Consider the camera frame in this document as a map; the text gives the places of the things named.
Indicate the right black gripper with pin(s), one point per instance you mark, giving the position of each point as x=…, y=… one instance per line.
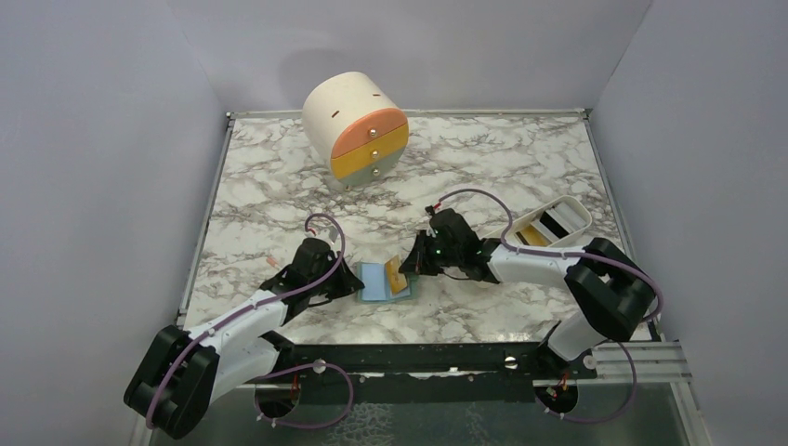
x=413, y=264

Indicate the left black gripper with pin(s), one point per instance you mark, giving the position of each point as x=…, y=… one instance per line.
x=348, y=282

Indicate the green card holder wallet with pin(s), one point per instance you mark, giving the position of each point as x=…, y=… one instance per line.
x=376, y=290

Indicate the white plastic tray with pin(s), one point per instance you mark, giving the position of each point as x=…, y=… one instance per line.
x=567, y=210

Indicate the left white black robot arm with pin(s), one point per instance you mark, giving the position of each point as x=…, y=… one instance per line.
x=184, y=372

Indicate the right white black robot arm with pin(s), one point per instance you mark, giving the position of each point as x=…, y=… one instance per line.
x=613, y=295

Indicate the round cream drawer cabinet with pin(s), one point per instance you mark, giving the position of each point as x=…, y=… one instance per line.
x=355, y=127

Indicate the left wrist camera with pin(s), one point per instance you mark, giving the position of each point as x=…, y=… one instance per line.
x=331, y=236

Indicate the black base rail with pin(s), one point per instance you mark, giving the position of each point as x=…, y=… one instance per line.
x=415, y=373

